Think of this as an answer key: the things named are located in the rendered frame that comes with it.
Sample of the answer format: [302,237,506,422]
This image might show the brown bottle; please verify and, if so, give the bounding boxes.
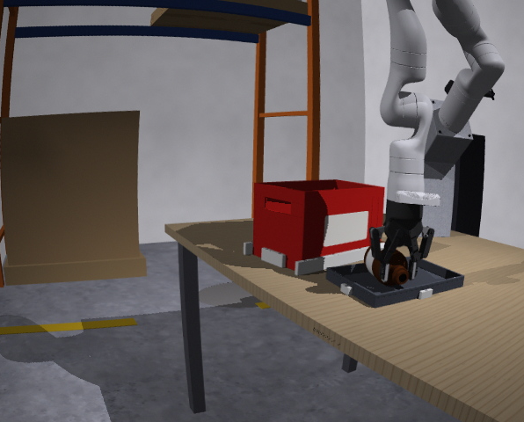
[364,246,409,286]

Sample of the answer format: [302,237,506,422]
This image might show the red plastic crate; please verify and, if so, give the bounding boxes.
[252,179,385,270]

